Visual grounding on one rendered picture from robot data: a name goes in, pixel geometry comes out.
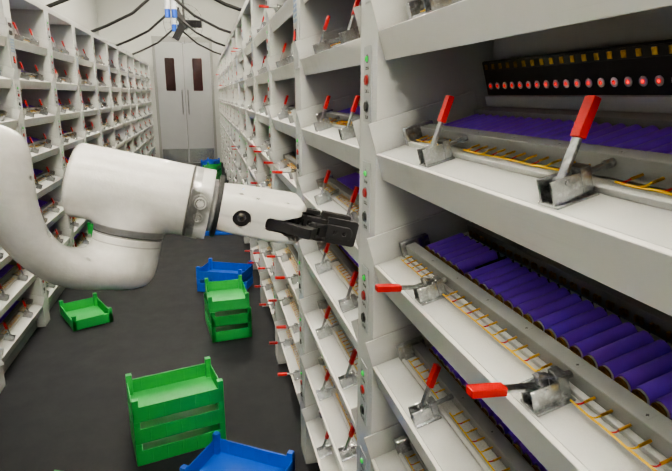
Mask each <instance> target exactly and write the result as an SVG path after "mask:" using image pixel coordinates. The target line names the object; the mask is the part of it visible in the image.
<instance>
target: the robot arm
mask: <svg viewBox="0 0 672 471"><path fill-rule="evenodd" d="M195 168H196V169H195ZM194 173H195V174H194ZM216 174H217V170H214V169H209V168H204V167H199V166H194V165H189V164H184V163H180V162H175V161H170V160H165V159H160V158H155V157H150V156H145V155H140V154H135V153H131V152H126V151H121V150H116V149H111V148H106V147H101V146H96V145H91V144H86V143H81V144H79V145H78V146H76V148H75V149H74V150H73V152H72V154H71V156H70V158H69V161H68V164H67V167H66V171H65V175H64V180H63V187H62V205H63V209H64V212H65V213H66V215H68V216H70V217H75V218H81V219H87V220H90V221H91V222H92V223H93V232H92V237H91V241H90V243H89V244H88V245H86V246H84V247H71V246H66V245H63V244H62V243H60V242H59V241H58V240H57V239H56V238H55V237H54V236H53V235H52V233H51V232H50V231H49V229H48V227H47V225H46V223H45V221H44V219H43V216H42V213H41V210H40V207H39V202H38V198H37V192H36V186H35V179H34V171H33V163H32V157H31V153H30V149H29V146H28V144H27V142H26V140H25V139H24V138H23V136H22V135H21V134H19V133H18V132H16V131H15V130H13V129H11V128H8V127H6V126H3V125H0V246H1V247H2V248H3V249H4V250H5V251H6V253H7V254H8V255H9V256H10V257H11V258H12V259H14V260H15V261H16V262H17V263H18V264H20V265H21V266H22V267H23V268H25V269H26V270H27V271H29V272H30V273H32V274H34V275H35V276H37V277H38V278H40V279H42V280H44V281H46V282H49V283H51V284H54V285H57V286H61V287H65V288H71V289H79V290H114V291H118V290H128V289H129V290H133V289H136V288H140V287H143V286H145V285H147V284H148V283H149V282H150V281H151V280H152V279H153V277H154V275H155V272H156V269H157V265H158V260H159V255H160V250H161V245H162V239H163V236H164V235H165V234H176V235H183V236H188V237H190V238H193V239H196V238H199V239H204V236H205V232H206V231H210V232H209V236H210V237H214V235H215V231H216V230H219V231H223V232H227V233H231V234H236V235H240V236H245V237H250V238H254V239H259V240H265V241H270V242H276V243H282V244H292V245H294V244H296V243H297V242H298V241H299V240H300V239H299V238H303V239H307V240H315V241H320V242H325V243H331V244H336V245H342V246H347V247H353V246H354V243H355V239H356V235H357V231H358V227H359V224H358V223H357V222H354V221H351V216H349V215H346V214H341V213H336V212H331V211H326V210H322V212H321V211H320V210H317V209H312V208H306V206H305V204H304V203H303V201H302V200H301V199H300V198H299V196H298V195H297V194H295V193H292V192H286V191H280V190H274V189H268V188H262V187H256V186H249V185H242V184H233V183H225V176H224V175H221V176H220V179H216ZM191 189H192V190H191ZM187 210H188V211H187ZM320 213H321V215H320ZM186 215H187V216H186ZM184 226H185V227H184ZM183 231H184V232H183Z"/></svg>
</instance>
